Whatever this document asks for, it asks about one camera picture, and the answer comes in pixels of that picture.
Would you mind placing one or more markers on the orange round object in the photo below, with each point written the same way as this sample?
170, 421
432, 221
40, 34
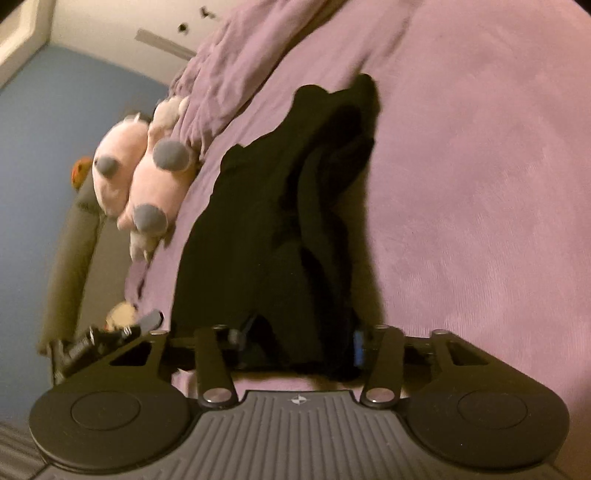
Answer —
81, 171

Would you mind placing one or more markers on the white door frame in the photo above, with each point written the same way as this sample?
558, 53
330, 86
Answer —
21, 37

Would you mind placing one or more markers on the black pants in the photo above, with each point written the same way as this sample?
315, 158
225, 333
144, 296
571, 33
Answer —
258, 230

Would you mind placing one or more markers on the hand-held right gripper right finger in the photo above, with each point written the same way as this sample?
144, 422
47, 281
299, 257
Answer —
358, 347

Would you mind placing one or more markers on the small tan object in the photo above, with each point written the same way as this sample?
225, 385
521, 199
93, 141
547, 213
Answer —
122, 314

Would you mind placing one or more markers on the olive green cushion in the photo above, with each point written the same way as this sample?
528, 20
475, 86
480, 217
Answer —
74, 258

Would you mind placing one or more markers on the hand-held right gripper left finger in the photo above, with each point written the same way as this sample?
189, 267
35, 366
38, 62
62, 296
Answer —
240, 339

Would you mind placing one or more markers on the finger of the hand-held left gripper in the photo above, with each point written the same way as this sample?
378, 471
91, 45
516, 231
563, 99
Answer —
151, 319

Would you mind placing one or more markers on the pink plush toy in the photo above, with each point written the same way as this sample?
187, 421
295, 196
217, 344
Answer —
143, 166

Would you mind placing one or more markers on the purple folded blanket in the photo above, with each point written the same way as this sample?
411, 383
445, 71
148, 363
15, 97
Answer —
231, 69

